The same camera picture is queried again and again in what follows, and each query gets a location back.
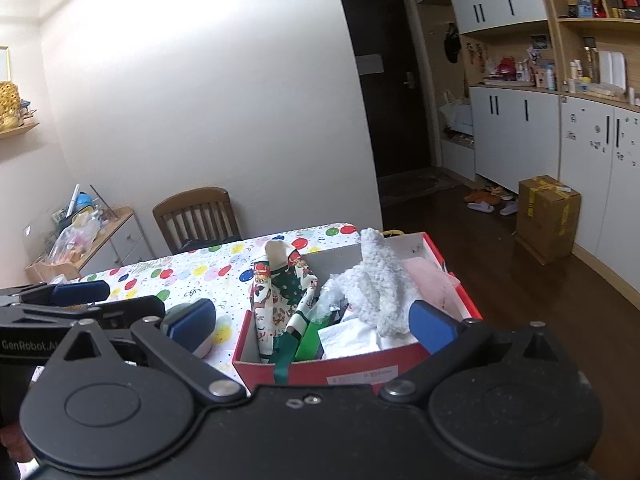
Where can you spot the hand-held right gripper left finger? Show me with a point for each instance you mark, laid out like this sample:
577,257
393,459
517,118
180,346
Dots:
192,325

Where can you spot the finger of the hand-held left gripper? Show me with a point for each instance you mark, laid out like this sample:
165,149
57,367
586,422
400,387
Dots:
130,310
80,292

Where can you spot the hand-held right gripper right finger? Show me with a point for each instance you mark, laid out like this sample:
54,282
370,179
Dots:
432,327

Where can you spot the pink mesh bath sponge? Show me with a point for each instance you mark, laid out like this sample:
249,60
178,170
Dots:
430,280

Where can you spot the grey fluffy towel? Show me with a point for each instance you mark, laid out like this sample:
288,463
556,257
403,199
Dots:
375,285

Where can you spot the festive printed green cloth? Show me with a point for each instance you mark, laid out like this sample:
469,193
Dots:
280,300

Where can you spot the clear plastic bag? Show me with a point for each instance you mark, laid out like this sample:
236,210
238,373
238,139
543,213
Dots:
330,295

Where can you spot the green sponge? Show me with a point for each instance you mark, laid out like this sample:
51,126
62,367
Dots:
310,342

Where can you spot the red cardboard shoe box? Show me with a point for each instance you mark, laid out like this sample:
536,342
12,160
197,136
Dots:
310,374

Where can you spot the person's left hand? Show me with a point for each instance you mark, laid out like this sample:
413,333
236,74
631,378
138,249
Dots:
15,445

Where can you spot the pale green ceramic cup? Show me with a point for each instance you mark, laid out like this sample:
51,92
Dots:
207,346

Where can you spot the clear bag of snacks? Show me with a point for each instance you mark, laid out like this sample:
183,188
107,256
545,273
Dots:
72,240

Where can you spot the light wooden side cabinet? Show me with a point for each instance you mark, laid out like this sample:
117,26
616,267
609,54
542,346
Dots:
120,240

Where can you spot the blue water bottle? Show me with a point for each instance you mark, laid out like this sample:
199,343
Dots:
84,203

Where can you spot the yellow rimmed black bin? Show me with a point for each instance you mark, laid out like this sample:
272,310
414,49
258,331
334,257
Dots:
392,233

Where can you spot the brown wooden chair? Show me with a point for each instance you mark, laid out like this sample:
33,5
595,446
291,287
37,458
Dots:
200,200

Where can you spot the white slipper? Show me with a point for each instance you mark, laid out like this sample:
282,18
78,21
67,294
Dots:
481,206

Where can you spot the lilac slipper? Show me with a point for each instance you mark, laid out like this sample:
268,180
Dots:
509,208

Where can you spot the brown slippers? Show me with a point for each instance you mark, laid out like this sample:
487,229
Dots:
482,195

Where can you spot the taped brown cardboard box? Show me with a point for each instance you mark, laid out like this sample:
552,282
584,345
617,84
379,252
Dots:
545,220

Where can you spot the golden ornament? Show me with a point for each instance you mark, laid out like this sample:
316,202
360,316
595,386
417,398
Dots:
7,102

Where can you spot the white tote bag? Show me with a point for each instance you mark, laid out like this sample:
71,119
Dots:
457,115

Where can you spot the dark entrance door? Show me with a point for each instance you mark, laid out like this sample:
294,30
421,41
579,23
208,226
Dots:
380,120

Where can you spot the wooden framed picture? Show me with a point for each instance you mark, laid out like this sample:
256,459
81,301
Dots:
4,62

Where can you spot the red bag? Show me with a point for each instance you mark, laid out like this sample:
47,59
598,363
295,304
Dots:
506,67

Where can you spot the white door notice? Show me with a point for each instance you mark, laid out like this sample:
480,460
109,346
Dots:
369,64

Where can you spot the black hanging bag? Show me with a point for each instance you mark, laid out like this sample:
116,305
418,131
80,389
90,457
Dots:
451,45

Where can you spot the wooden wall shelf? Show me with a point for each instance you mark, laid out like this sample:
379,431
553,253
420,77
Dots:
17,131

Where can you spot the white wall cabinet unit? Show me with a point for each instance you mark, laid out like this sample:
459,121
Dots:
500,5

